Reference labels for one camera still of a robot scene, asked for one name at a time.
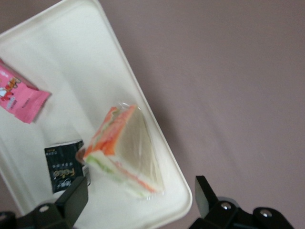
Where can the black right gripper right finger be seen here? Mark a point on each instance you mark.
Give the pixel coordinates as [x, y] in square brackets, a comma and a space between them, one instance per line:
[221, 212]

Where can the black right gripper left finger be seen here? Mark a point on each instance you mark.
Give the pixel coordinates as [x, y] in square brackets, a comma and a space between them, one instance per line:
[69, 205]

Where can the plastic triangle sandwich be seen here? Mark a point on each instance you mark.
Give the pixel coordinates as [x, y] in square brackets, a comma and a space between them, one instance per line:
[135, 148]

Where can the cream rectangular serving tray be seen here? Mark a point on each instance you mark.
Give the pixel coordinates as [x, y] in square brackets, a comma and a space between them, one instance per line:
[71, 59]

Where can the black small carton box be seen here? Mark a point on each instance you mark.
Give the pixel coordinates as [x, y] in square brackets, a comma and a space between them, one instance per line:
[64, 164]

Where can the pink cartoon snack packet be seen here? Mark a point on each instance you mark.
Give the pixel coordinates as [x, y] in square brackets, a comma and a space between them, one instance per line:
[21, 97]

